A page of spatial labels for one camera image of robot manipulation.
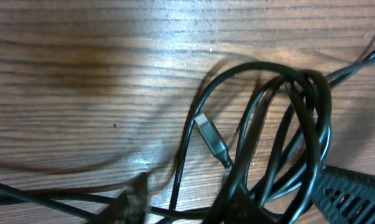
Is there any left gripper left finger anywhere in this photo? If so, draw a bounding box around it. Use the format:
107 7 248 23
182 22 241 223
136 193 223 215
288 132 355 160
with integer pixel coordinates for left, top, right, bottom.
87 172 148 224

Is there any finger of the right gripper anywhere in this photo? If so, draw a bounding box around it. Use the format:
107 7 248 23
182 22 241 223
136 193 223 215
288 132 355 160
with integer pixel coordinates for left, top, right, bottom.
312 166 375 224

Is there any black USB-C cable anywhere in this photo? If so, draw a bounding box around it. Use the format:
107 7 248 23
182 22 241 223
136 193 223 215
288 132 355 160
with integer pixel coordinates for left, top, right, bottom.
0 112 234 224

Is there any black USB-A cable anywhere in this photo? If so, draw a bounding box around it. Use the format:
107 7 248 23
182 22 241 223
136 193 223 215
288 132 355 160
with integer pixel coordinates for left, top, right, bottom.
168 40 375 224

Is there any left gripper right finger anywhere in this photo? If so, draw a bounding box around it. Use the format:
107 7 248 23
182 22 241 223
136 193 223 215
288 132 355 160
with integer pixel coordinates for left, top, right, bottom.
205 186 277 224

